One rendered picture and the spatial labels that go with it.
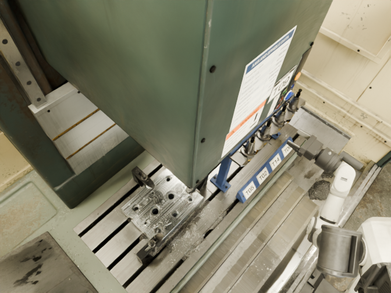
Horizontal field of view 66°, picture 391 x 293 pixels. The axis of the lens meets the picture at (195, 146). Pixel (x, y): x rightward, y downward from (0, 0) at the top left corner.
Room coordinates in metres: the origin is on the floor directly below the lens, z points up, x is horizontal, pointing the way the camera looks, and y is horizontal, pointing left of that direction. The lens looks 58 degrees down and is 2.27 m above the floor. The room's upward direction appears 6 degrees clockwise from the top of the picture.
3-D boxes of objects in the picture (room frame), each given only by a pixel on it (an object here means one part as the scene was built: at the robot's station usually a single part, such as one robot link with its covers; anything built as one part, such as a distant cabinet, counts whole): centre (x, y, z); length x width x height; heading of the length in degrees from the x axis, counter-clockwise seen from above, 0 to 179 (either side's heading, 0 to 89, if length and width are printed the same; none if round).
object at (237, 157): (0.62, -0.18, 1.21); 0.07 x 0.05 x 0.01; 52
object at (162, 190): (0.49, 0.12, 0.97); 0.29 x 0.23 x 0.05; 142
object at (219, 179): (0.66, -0.14, 1.05); 0.10 x 0.05 x 0.30; 52
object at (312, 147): (0.71, -0.52, 1.19); 0.13 x 0.12 x 0.10; 142
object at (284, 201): (0.44, -0.35, 0.70); 0.90 x 0.30 x 0.16; 142
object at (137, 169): (0.60, 0.22, 0.97); 0.13 x 0.03 x 0.15; 52
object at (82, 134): (0.80, 0.43, 1.16); 0.48 x 0.05 x 0.51; 142
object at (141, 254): (0.30, 0.14, 0.97); 0.13 x 0.03 x 0.15; 142
